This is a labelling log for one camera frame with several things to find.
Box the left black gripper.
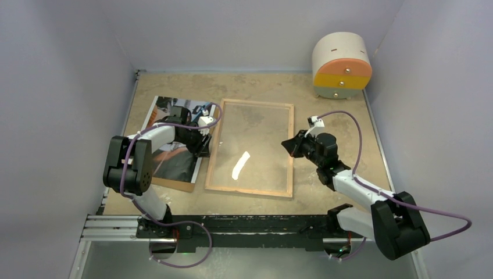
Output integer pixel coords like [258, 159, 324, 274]
[177, 124, 211, 157]

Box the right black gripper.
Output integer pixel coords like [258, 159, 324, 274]
[281, 130, 323, 167]

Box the printed photo sheet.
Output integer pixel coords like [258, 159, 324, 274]
[142, 96, 217, 184]

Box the wooden picture frame with glass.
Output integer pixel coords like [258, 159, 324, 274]
[204, 99, 294, 199]

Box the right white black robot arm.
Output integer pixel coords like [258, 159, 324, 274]
[281, 130, 431, 260]

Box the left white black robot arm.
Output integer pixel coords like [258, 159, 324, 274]
[103, 106, 223, 238]

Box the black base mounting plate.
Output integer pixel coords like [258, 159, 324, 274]
[136, 214, 361, 256]

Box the round mini drawer cabinet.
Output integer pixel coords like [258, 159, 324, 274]
[312, 32, 373, 99]

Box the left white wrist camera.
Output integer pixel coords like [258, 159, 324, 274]
[197, 110, 216, 135]

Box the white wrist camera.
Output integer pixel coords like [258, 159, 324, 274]
[305, 116, 325, 137]
[197, 110, 216, 135]

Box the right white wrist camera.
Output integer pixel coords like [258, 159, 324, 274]
[305, 116, 325, 137]

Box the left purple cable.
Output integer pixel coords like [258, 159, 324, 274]
[119, 102, 224, 269]

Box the purple cable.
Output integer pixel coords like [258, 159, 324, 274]
[308, 110, 473, 263]
[119, 102, 224, 269]

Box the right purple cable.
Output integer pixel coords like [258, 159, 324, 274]
[308, 110, 473, 263]

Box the aluminium rail bar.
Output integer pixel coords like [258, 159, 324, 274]
[80, 214, 420, 242]

